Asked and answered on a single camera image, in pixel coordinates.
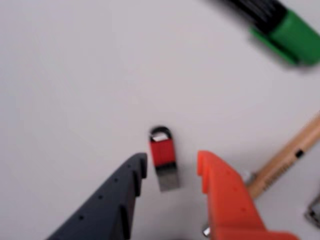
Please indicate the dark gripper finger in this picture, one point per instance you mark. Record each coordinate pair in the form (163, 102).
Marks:
(105, 207)

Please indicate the green black marker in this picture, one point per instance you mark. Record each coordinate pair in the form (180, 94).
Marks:
(287, 32)

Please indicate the red black usb stick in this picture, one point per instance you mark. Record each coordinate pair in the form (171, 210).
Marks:
(162, 152)

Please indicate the silver wrist watch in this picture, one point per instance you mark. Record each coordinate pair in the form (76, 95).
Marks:
(314, 212)

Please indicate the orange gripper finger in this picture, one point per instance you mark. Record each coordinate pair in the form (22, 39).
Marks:
(230, 200)

